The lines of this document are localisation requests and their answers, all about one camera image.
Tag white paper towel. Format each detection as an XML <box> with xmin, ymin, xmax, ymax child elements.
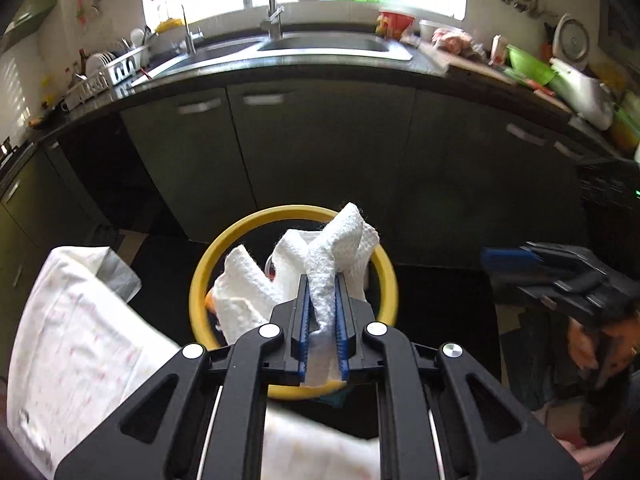
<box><xmin>212</xmin><ymin>203</ymin><xmax>380</xmax><ymax>387</ymax></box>

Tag green kitchen cabinets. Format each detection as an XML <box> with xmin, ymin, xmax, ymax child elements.
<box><xmin>0</xmin><ymin>66</ymin><xmax>622</xmax><ymax>361</ymax></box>

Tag steel kitchen sink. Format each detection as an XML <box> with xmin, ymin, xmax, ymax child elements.
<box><xmin>146</xmin><ymin>32</ymin><xmax>412</xmax><ymax>79</ymax></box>

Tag chrome kitchen faucet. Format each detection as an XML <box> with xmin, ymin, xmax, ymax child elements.
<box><xmin>260</xmin><ymin>0</ymin><xmax>284</xmax><ymax>40</ymax></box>

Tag person right hand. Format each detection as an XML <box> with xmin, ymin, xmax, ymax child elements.
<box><xmin>567</xmin><ymin>312</ymin><xmax>639</xmax><ymax>387</ymax></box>

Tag orange foam net sleeve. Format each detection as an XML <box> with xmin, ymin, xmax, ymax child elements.
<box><xmin>205</xmin><ymin>289</ymin><xmax>216</xmax><ymax>314</ymax></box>

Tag white rice cooker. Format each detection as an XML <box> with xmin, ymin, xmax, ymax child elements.
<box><xmin>549</xmin><ymin>13</ymin><xmax>614</xmax><ymax>131</ymax></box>

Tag green plastic basin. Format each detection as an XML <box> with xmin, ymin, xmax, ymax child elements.
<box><xmin>506</xmin><ymin>44</ymin><xmax>556</xmax><ymax>86</ymax></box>

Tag floral white tablecloth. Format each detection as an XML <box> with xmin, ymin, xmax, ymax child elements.
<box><xmin>6</xmin><ymin>246</ymin><xmax>380</xmax><ymax>479</ymax></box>

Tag white dish rack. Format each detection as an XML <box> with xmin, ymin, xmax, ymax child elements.
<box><xmin>61</xmin><ymin>46</ymin><xmax>149</xmax><ymax>112</ymax></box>

